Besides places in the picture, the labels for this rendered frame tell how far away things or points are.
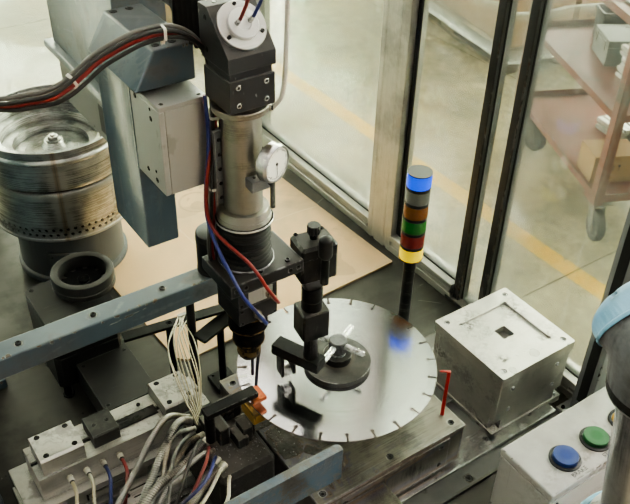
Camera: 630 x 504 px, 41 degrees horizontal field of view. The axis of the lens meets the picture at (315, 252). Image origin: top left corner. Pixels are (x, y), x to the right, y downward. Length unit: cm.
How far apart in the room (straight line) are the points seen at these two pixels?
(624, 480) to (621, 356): 21
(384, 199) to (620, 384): 106
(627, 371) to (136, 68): 65
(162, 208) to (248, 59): 31
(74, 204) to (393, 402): 78
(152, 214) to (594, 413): 79
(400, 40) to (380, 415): 78
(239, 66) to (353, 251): 106
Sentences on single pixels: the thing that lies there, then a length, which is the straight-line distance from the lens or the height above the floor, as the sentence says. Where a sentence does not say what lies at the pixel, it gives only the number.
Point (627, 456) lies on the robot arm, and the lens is 107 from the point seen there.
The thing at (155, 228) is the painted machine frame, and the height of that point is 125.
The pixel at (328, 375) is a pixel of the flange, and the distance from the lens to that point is 137.
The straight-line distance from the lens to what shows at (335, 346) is 136.
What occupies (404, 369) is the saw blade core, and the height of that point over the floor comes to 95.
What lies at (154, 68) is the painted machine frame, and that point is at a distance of 103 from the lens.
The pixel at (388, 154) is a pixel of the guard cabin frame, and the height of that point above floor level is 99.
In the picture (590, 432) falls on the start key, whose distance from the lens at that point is 144.
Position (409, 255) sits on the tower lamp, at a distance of 157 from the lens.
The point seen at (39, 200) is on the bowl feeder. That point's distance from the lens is 175.
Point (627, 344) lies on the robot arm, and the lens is 93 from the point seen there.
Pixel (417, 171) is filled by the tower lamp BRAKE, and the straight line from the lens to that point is 149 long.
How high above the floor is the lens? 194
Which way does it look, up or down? 37 degrees down
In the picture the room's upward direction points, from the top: 2 degrees clockwise
